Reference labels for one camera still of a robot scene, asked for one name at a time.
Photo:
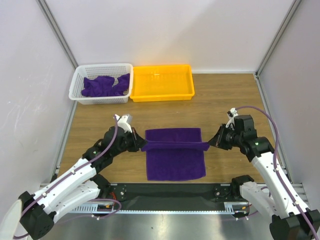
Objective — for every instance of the purple towel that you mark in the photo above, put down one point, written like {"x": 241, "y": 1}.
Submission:
{"x": 104, "y": 86}
{"x": 175, "y": 154}

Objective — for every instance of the purple towel in basket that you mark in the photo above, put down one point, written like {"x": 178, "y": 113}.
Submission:
{"x": 104, "y": 86}

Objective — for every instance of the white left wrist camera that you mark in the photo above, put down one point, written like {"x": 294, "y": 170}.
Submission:
{"x": 124, "y": 122}

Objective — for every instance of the white perforated plastic basket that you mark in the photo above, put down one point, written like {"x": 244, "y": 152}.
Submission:
{"x": 92, "y": 71}

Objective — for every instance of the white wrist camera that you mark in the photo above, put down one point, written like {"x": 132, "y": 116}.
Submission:
{"x": 232, "y": 113}
{"x": 124, "y": 122}

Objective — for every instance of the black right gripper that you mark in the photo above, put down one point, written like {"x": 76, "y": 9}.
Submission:
{"x": 222, "y": 136}

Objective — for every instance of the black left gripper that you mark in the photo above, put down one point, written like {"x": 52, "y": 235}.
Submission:
{"x": 137, "y": 141}

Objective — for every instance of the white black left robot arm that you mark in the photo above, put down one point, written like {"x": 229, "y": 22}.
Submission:
{"x": 78, "y": 185}

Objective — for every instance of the aluminium frame rail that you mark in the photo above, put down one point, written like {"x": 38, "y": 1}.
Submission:
{"x": 298, "y": 188}

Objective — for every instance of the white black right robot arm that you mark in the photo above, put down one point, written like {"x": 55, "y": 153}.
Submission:
{"x": 289, "y": 216}

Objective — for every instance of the yellow plastic tray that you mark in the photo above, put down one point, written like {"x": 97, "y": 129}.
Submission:
{"x": 156, "y": 83}

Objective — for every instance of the white slotted cable duct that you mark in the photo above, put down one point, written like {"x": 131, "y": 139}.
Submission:
{"x": 107, "y": 207}

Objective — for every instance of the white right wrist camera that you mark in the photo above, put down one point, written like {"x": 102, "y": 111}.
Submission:
{"x": 232, "y": 113}

